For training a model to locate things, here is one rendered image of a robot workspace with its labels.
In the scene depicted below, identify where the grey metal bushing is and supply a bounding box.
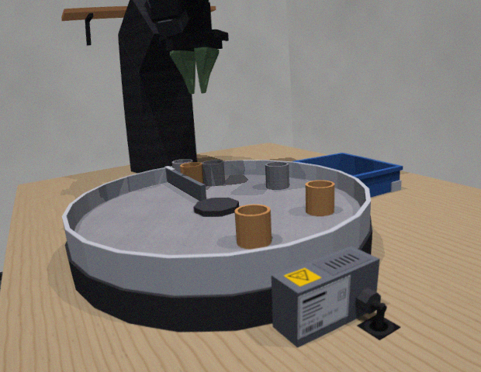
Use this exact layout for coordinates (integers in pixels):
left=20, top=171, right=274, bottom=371
left=202, top=160, right=225, bottom=186
left=265, top=162, right=289, bottom=190
left=172, top=159, right=193, bottom=173

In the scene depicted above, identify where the grey round turntable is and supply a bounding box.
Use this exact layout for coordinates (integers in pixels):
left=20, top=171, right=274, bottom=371
left=62, top=160, right=401, bottom=348

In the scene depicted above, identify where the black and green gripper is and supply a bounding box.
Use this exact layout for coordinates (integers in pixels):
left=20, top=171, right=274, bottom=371
left=158, top=29, right=229, bottom=95

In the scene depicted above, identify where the bronze bushing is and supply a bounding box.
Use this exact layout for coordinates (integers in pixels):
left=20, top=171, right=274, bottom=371
left=306, top=181, right=334, bottom=216
left=180, top=162, right=204, bottom=184
left=234, top=205, right=272, bottom=250

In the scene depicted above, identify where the blue crate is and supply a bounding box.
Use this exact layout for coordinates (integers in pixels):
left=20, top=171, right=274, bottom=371
left=293, top=153, right=403, bottom=198

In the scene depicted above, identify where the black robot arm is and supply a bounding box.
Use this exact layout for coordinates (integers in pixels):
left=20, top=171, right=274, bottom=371
left=145, top=0, right=212, bottom=36

